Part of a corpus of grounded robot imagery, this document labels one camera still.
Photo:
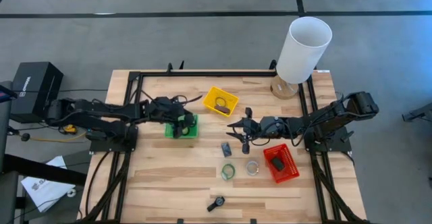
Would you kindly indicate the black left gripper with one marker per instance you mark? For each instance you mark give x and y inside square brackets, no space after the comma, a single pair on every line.
[167,109]

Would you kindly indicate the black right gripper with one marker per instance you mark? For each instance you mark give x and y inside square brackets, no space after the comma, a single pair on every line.
[266,127]

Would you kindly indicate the green sand hourglass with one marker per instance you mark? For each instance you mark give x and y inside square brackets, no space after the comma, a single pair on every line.
[185,129]

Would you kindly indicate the small dark rectangular item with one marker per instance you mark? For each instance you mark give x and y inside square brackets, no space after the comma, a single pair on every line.
[226,149]

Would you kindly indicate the rose gold wristwatch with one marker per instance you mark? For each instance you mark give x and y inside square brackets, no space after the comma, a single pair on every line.
[215,102]

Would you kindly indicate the white floral band wristwatch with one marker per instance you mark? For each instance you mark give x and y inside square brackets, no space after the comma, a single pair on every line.
[257,168]

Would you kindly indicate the green wristwatch white dial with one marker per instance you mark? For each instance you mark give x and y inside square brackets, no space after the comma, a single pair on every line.
[225,176]

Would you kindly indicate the black rectangular office item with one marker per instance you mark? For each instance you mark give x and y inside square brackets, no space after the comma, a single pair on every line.
[278,163]

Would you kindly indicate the black wristwatch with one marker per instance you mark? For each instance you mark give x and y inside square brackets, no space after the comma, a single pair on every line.
[219,201]

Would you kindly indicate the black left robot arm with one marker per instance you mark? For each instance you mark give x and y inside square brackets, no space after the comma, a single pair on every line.
[101,111]

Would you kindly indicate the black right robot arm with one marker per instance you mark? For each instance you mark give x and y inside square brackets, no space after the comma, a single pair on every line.
[337,116]

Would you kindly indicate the green plastic basket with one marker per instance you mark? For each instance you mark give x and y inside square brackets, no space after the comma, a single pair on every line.
[168,133]

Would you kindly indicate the yellow plastic basket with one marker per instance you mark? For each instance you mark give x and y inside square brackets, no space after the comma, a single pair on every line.
[233,99]

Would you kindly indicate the red plastic basket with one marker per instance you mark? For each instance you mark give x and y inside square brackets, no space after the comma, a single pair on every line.
[290,173]

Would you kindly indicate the black equipment stand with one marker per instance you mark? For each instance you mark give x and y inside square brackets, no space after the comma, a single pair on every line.
[40,171]

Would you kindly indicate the black cardboard box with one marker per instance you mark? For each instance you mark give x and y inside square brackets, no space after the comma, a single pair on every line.
[37,85]

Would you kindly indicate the white printed paper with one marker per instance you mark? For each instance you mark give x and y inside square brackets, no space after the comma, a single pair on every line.
[44,190]

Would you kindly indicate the black tripod leg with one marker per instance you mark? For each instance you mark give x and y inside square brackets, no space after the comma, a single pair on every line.
[418,114]

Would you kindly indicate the black metal table frame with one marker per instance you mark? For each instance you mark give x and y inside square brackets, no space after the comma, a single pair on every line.
[209,73]

